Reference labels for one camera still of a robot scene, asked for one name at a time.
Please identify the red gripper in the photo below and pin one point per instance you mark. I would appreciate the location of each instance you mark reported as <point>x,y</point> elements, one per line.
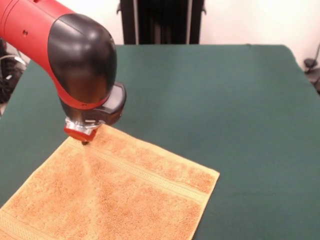
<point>80,135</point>

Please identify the orange terry towel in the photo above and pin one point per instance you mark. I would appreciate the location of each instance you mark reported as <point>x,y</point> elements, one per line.
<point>112,195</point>

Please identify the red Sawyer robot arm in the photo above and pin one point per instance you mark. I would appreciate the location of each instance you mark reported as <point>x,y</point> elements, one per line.
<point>75,62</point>

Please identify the dark green table cloth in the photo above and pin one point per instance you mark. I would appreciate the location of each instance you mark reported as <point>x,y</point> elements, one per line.
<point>225,100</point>

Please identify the small black adapter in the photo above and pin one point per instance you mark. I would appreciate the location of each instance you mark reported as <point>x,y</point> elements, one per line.
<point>309,63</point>

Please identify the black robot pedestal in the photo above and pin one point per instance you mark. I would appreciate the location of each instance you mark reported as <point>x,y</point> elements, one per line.
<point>162,22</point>

